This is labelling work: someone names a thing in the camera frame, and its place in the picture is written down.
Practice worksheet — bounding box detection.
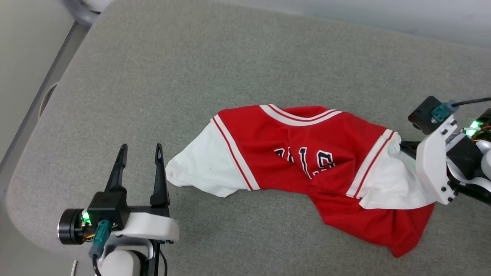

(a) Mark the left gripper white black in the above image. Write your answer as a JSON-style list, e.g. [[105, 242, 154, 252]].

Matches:
[[58, 143, 180, 245]]

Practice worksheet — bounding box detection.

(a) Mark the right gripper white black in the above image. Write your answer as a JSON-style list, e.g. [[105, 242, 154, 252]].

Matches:
[[400, 115, 483, 205]]

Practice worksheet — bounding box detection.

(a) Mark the red and white basketball jersey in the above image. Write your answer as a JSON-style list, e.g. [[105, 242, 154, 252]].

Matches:
[[166, 103, 438, 258]]

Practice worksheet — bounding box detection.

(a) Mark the grey fabric sofa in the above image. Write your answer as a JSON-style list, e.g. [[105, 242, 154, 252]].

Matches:
[[6, 0, 491, 276]]

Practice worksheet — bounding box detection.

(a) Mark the right camera cable teal plug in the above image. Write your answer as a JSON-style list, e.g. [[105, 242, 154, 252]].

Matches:
[[430, 97, 491, 122]]

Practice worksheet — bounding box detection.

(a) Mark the camera cable teal plug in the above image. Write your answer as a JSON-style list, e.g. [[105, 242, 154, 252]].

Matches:
[[430, 97, 491, 122], [89, 220, 112, 276]]

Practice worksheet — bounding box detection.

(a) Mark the left camera cable teal plug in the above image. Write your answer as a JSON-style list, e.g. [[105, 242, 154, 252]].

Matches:
[[89, 220, 112, 276]]

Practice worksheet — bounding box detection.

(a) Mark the grey metal frame tube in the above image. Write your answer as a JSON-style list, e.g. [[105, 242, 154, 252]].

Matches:
[[0, 0, 114, 171]]

